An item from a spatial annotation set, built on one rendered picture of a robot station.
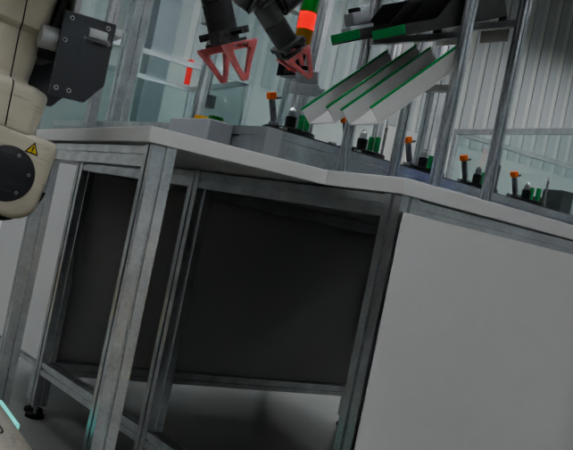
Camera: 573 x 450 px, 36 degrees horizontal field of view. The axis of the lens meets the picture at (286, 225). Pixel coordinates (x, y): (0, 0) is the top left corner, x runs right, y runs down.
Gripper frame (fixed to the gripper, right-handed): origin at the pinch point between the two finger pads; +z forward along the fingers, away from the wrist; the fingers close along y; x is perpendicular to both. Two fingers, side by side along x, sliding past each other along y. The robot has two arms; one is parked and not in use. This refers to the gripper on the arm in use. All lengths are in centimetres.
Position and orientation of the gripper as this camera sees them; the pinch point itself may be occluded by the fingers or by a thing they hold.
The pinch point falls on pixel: (305, 74)
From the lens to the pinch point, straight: 217.2
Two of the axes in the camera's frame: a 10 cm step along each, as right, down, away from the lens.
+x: -7.9, 6.0, -1.4
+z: 5.2, 7.7, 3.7
